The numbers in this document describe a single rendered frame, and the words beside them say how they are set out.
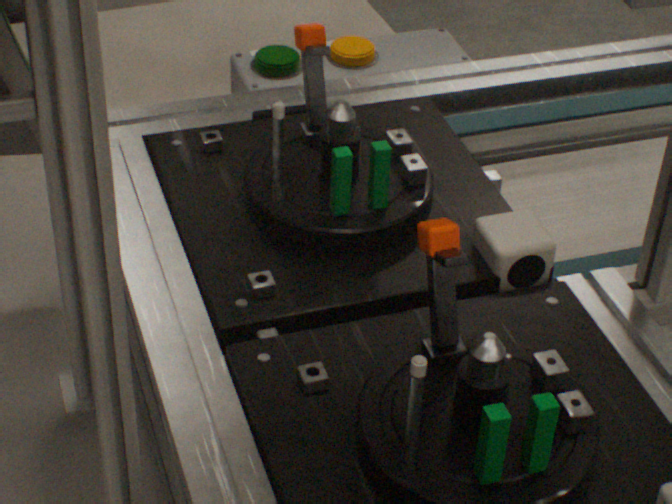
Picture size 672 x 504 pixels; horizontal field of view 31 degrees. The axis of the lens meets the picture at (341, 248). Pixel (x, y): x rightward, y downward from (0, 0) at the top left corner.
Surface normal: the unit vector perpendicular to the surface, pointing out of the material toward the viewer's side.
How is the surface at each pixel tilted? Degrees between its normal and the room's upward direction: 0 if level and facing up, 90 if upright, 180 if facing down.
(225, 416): 0
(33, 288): 0
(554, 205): 0
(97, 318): 90
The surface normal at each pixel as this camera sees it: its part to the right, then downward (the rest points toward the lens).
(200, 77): 0.04, -0.79
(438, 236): 0.31, 0.25
